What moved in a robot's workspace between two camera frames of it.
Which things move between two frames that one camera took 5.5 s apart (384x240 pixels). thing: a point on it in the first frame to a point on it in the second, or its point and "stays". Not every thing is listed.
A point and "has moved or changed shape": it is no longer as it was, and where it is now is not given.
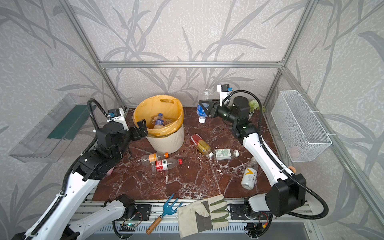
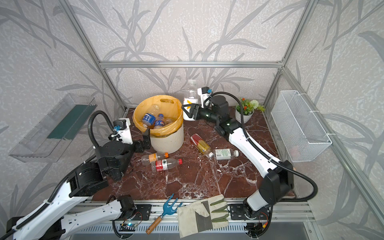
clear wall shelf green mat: [47, 143] stays
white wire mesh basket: [303, 137] stays
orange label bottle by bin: [147, 159] stays
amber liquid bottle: [200, 143] stays
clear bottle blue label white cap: [207, 95] has moved or changed shape
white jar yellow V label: [249, 178] to [190, 97]
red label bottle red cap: [165, 164] stays
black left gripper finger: [142, 128] to [147, 143]
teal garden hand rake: [167, 210] stays
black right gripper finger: [212, 108] to [194, 110]
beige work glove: [202, 215] stays
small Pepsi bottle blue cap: [159, 122] stays
